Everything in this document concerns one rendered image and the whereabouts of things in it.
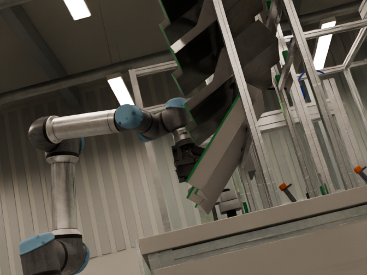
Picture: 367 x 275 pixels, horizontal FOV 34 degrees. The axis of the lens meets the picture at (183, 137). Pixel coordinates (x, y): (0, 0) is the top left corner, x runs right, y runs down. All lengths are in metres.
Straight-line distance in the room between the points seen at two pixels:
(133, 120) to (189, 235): 0.81
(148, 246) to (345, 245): 0.35
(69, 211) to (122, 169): 8.38
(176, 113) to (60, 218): 0.55
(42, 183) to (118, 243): 1.78
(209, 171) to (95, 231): 9.01
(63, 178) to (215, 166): 0.87
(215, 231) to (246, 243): 0.06
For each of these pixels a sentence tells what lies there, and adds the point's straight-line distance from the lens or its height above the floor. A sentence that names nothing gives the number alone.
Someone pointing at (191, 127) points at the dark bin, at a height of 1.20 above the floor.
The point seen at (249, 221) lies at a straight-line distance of 1.08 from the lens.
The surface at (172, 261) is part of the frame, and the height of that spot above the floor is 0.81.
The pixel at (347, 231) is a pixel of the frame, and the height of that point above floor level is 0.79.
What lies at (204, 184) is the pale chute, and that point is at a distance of 1.37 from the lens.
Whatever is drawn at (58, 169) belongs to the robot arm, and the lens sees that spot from 2.14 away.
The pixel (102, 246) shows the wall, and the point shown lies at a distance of 10.26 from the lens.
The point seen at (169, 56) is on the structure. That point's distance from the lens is 9.26.
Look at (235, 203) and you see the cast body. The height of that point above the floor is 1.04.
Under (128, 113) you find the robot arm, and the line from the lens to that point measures 1.83.
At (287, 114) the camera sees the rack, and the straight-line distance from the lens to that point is 1.74.
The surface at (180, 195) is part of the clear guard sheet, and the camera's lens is 3.24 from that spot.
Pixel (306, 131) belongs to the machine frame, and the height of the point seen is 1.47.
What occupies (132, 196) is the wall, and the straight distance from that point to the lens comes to 10.34.
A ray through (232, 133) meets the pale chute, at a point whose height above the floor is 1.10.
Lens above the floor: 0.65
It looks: 20 degrees up
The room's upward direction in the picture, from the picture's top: 14 degrees counter-clockwise
